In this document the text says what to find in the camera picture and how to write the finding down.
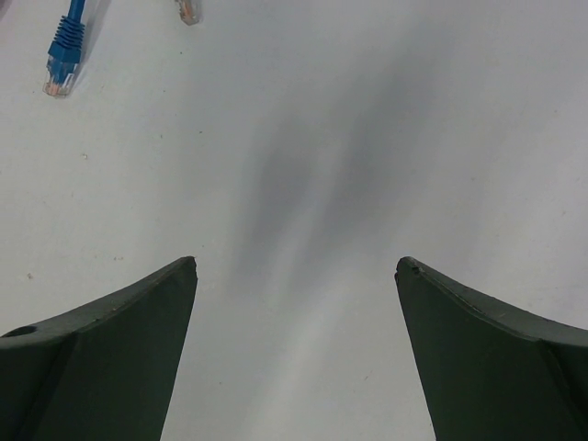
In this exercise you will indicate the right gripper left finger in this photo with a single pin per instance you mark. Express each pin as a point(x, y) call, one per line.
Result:
point(103, 371)

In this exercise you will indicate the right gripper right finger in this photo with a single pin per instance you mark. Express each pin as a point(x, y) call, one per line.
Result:
point(489, 370)

